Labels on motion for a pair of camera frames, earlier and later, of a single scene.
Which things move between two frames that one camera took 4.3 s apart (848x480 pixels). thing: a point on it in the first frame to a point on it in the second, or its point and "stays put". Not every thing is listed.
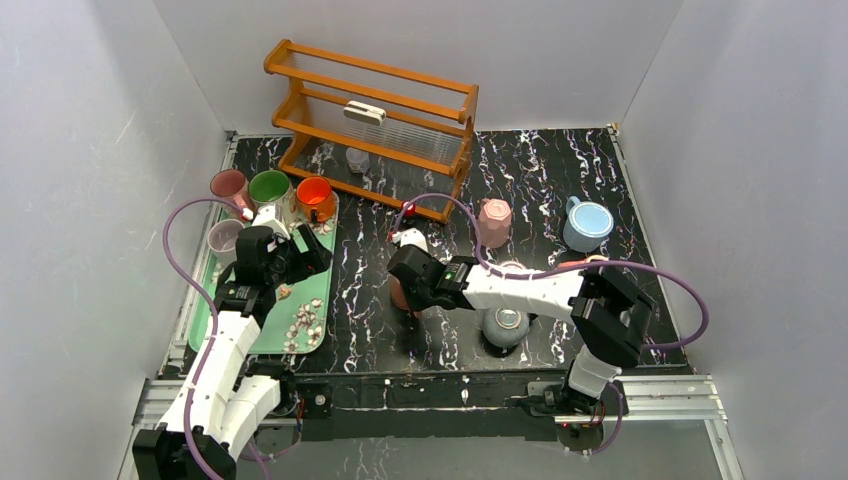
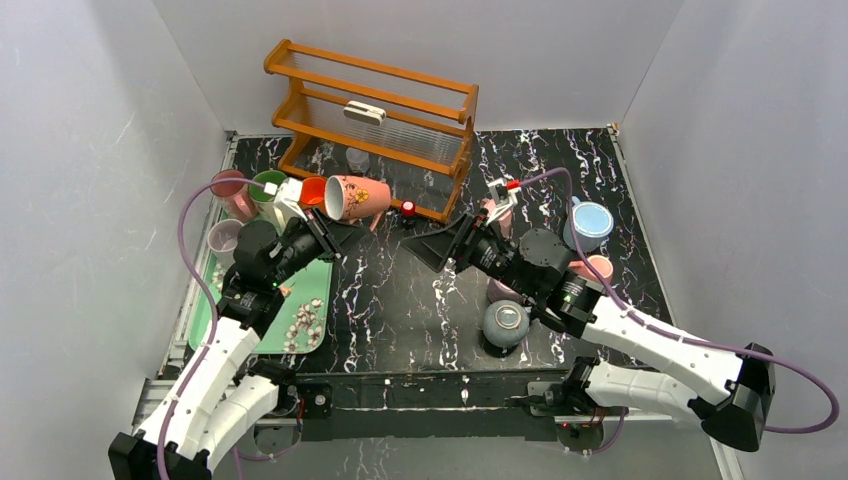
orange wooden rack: x=397 y=135 stays put
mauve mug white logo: x=222 y=239 stays put
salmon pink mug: x=399 y=297 to x=348 y=198
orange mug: x=314 y=192 stays put
